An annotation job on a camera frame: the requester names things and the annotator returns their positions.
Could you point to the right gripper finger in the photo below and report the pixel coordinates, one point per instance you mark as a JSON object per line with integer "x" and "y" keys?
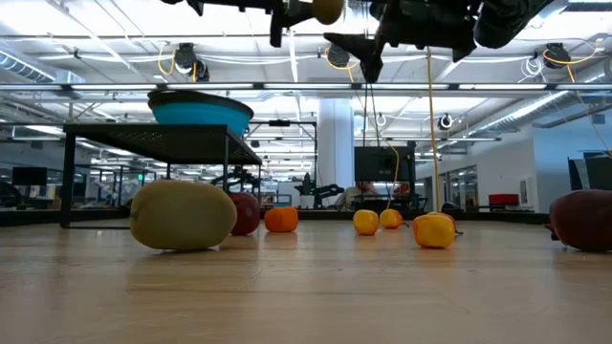
{"x": 356, "y": 45}

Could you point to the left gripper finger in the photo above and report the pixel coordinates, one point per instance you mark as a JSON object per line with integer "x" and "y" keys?
{"x": 301, "y": 14}

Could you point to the olive yellow round fruit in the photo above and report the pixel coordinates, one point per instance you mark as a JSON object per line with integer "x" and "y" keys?
{"x": 329, "y": 10}

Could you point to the blue collapsible colander grey rim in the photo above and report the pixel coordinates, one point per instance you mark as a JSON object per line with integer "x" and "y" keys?
{"x": 201, "y": 114}

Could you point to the small orange fruit with stem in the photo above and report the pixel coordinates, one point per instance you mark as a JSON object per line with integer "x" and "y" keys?
{"x": 391, "y": 219}

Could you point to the red apple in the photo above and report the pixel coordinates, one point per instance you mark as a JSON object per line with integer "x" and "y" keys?
{"x": 247, "y": 212}

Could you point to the orange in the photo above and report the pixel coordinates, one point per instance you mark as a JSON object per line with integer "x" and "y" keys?
{"x": 281, "y": 220}

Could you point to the yellow red small fruit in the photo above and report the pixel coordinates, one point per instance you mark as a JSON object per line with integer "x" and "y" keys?
{"x": 432, "y": 231}

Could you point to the large green yellow mango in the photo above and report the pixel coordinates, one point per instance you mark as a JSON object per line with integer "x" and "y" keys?
{"x": 181, "y": 215}

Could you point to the large dark red fruit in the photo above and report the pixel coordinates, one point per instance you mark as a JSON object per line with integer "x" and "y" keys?
{"x": 583, "y": 220}

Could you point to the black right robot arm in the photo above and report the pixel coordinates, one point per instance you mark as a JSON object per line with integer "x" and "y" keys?
{"x": 507, "y": 19}

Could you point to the black background robot arm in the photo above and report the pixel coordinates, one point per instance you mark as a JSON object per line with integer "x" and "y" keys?
{"x": 330, "y": 191}
{"x": 239, "y": 174}

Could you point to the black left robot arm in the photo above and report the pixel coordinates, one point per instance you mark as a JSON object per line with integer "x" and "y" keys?
{"x": 229, "y": 4}

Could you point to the white pillar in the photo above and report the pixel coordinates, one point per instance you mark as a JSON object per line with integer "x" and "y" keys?
{"x": 334, "y": 143}

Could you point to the black monitor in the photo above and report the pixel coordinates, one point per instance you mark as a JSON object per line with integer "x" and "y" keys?
{"x": 382, "y": 165}

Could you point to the person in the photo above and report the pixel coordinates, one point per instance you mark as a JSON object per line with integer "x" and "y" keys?
{"x": 354, "y": 196}

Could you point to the small plant in white pot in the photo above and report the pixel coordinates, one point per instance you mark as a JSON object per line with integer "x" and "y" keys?
{"x": 306, "y": 188}

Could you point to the black mesh metal rack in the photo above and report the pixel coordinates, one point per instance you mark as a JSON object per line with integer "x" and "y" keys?
{"x": 158, "y": 143}

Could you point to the red box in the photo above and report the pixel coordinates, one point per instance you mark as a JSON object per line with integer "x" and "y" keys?
{"x": 503, "y": 199}

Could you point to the dark screen panel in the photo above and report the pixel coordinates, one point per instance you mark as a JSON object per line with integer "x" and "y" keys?
{"x": 597, "y": 174}

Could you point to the small dark background monitor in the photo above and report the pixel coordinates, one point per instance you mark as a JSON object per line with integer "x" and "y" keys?
{"x": 28, "y": 177}

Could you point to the black aluminium table frame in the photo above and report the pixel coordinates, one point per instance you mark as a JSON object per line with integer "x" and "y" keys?
{"x": 28, "y": 217}

